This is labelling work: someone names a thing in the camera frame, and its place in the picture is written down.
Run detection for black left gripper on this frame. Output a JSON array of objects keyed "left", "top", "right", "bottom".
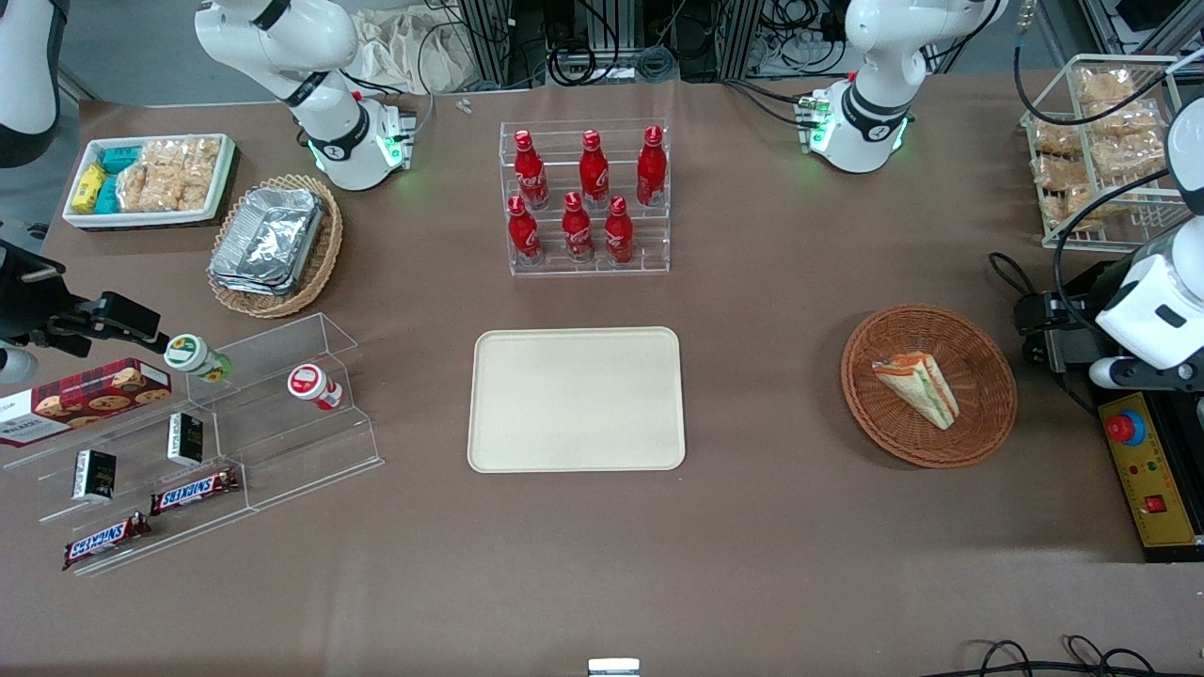
[{"left": 1013, "top": 291, "right": 1084, "bottom": 333}]

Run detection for triangular sandwich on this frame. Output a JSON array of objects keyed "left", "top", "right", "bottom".
[{"left": 872, "top": 352, "right": 961, "bottom": 432}]

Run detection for round brown wicker basket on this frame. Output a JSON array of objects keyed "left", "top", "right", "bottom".
[{"left": 840, "top": 303, "right": 1019, "bottom": 470}]

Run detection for oval light wicker basket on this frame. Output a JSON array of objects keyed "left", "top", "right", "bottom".
[{"left": 206, "top": 174, "right": 344, "bottom": 320}]

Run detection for beige plastic tray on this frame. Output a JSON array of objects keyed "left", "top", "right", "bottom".
[{"left": 467, "top": 326, "right": 687, "bottom": 474}]

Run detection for green lid drink bottle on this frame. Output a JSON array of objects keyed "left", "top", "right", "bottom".
[{"left": 164, "top": 334, "right": 232, "bottom": 384}]

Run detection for black tabletop appliance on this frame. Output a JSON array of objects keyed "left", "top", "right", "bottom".
[{"left": 1038, "top": 259, "right": 1204, "bottom": 396}]

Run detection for red cookie box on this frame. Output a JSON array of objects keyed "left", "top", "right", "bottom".
[{"left": 0, "top": 357, "right": 174, "bottom": 449}]

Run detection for small black box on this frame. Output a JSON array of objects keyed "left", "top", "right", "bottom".
[
  {"left": 167, "top": 412, "right": 205, "bottom": 467},
  {"left": 72, "top": 449, "right": 118, "bottom": 502}
]

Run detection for clear fried snack packet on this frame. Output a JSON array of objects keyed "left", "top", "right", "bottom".
[
  {"left": 1031, "top": 119, "right": 1084, "bottom": 159},
  {"left": 1076, "top": 67, "right": 1137, "bottom": 105},
  {"left": 1038, "top": 186, "right": 1100, "bottom": 232},
  {"left": 1090, "top": 132, "right": 1172, "bottom": 181},
  {"left": 1031, "top": 155, "right": 1090, "bottom": 193},
  {"left": 1085, "top": 100, "right": 1161, "bottom": 138}
]

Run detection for stacked aluminium foil trays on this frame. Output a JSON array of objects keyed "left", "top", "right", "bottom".
[{"left": 208, "top": 186, "right": 326, "bottom": 298}]

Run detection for snickers chocolate bar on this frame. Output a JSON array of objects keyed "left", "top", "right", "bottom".
[
  {"left": 150, "top": 467, "right": 242, "bottom": 517},
  {"left": 62, "top": 512, "right": 152, "bottom": 572}
]

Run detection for clear rice cracker packet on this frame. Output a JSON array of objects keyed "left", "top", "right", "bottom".
[
  {"left": 114, "top": 162, "right": 212, "bottom": 214},
  {"left": 139, "top": 137, "right": 223, "bottom": 174}
]

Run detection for red lid drink bottle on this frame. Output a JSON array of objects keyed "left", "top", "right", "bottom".
[{"left": 287, "top": 363, "right": 345, "bottom": 413}]

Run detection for clear acrylic stepped shelf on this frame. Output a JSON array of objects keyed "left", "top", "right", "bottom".
[{"left": 0, "top": 312, "right": 386, "bottom": 577}]

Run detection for white rectangular bin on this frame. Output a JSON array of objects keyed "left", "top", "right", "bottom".
[{"left": 61, "top": 133, "right": 237, "bottom": 230}]

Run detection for yellow snack packet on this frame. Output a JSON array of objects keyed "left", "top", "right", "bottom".
[{"left": 71, "top": 164, "right": 107, "bottom": 211}]

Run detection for yellow emergency stop control box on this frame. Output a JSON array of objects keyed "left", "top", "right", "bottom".
[{"left": 1098, "top": 391, "right": 1204, "bottom": 564}]

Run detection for red cola bottle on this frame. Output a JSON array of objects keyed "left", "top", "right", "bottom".
[
  {"left": 562, "top": 192, "right": 595, "bottom": 264},
  {"left": 578, "top": 130, "right": 611, "bottom": 211},
  {"left": 506, "top": 195, "right": 545, "bottom": 265},
  {"left": 513, "top": 130, "right": 551, "bottom": 211},
  {"left": 603, "top": 196, "right": 636, "bottom": 265},
  {"left": 636, "top": 125, "right": 669, "bottom": 208}
]

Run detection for crumpled white plastic bag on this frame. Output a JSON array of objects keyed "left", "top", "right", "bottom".
[{"left": 352, "top": 6, "right": 477, "bottom": 96}]

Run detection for clear acrylic bottle rack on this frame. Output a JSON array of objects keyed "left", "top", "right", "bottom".
[{"left": 498, "top": 118, "right": 672, "bottom": 277}]

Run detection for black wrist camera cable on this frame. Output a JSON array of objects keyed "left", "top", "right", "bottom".
[{"left": 1012, "top": 38, "right": 1204, "bottom": 316}]

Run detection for black cable on table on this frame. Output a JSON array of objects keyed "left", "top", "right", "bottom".
[{"left": 987, "top": 251, "right": 1100, "bottom": 417}]

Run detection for white wire rack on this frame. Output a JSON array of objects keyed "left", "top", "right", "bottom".
[{"left": 1021, "top": 54, "right": 1204, "bottom": 253}]

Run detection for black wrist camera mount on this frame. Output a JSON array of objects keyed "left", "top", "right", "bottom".
[{"left": 0, "top": 241, "right": 70, "bottom": 345}]

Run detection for black floor cables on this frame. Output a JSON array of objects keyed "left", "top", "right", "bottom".
[{"left": 943, "top": 634, "right": 1204, "bottom": 677}]

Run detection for black right base cables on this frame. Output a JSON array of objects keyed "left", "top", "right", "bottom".
[{"left": 341, "top": 68, "right": 436, "bottom": 144}]

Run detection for black base cables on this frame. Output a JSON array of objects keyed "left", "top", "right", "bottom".
[
  {"left": 722, "top": 77, "right": 821, "bottom": 130},
  {"left": 341, "top": 68, "right": 436, "bottom": 144}
]

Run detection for black left base cables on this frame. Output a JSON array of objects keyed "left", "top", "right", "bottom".
[{"left": 722, "top": 77, "right": 821, "bottom": 130}]

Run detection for aluminium frame post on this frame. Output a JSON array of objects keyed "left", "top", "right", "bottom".
[{"left": 459, "top": 0, "right": 515, "bottom": 91}]

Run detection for coiled background cable bundle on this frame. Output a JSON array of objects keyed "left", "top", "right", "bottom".
[{"left": 548, "top": 39, "right": 680, "bottom": 87}]

